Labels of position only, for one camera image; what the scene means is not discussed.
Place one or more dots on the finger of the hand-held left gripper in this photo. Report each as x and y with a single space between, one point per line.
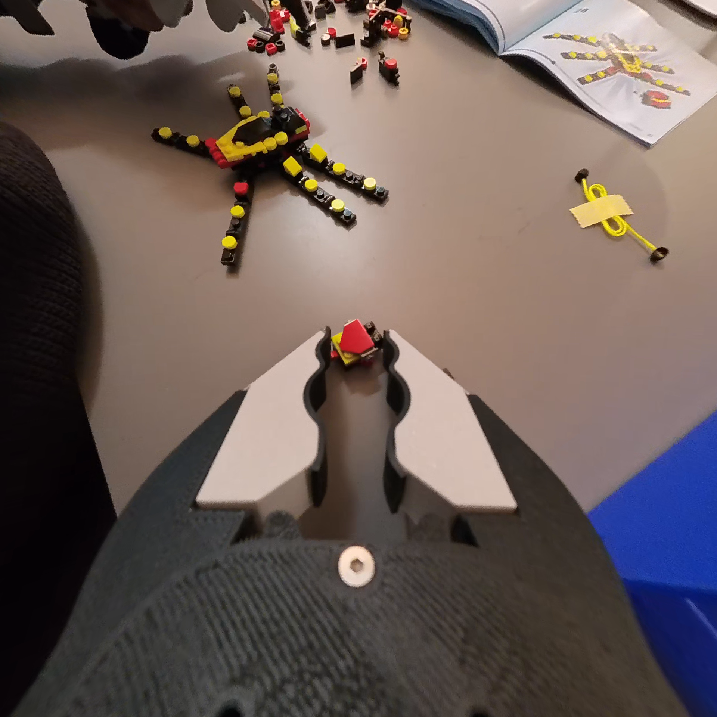
235 12

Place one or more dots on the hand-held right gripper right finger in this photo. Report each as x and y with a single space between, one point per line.
453 448

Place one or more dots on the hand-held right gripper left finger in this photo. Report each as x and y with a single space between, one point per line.
257 448

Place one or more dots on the pile of lego pieces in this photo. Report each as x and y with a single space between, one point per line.
344 39

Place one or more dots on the black yellow lego spider model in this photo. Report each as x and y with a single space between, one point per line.
246 140

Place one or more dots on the small red yellow lego assembly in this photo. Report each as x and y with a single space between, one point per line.
354 336

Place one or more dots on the black angled lego piece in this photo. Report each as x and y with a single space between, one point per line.
357 71

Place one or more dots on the black lego piece red top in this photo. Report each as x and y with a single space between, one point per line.
389 68

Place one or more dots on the lego instruction booklet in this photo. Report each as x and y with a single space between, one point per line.
616 67

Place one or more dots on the person's left hand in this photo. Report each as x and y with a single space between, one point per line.
140 11

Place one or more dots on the person's black sweater torso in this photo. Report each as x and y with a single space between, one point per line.
39 392

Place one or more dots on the nested blue plastic bins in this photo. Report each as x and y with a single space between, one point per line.
666 532

